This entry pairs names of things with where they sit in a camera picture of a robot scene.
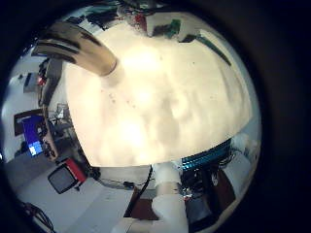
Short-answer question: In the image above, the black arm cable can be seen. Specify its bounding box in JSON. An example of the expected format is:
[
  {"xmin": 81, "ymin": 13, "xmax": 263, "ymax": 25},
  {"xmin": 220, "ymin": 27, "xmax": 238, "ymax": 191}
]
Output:
[{"xmin": 124, "ymin": 164, "xmax": 154, "ymax": 217}]

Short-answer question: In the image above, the brown door with glass panel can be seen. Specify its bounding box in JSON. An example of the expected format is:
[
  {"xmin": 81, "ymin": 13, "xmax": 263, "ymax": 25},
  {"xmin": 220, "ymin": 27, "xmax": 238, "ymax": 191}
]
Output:
[{"xmin": 123, "ymin": 185, "xmax": 159, "ymax": 221}]

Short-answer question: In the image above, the gold cylindrical metal vase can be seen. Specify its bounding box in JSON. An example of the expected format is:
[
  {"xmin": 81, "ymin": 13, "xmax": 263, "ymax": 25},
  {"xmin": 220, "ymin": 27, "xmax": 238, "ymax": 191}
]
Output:
[{"xmin": 31, "ymin": 21, "xmax": 120, "ymax": 78}]

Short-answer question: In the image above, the computer monitor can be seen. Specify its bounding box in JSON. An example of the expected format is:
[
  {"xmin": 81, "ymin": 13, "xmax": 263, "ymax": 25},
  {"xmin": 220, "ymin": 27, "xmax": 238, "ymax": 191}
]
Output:
[{"xmin": 21, "ymin": 116, "xmax": 46, "ymax": 158}]

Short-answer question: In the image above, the office chair with red seat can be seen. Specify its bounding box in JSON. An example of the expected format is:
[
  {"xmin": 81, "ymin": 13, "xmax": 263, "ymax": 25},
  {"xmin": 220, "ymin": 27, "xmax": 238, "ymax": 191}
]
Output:
[{"xmin": 47, "ymin": 157, "xmax": 88, "ymax": 195}]

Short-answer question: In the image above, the wooden office desk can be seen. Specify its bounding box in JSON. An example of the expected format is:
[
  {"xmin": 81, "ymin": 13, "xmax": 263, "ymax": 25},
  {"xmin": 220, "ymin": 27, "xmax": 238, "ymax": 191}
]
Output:
[{"xmin": 38, "ymin": 57, "xmax": 66, "ymax": 163}]

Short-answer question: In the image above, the green box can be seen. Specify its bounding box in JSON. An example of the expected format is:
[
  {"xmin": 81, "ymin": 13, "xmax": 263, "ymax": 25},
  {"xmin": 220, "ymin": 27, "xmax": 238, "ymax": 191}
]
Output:
[{"xmin": 152, "ymin": 18, "xmax": 183, "ymax": 39}]

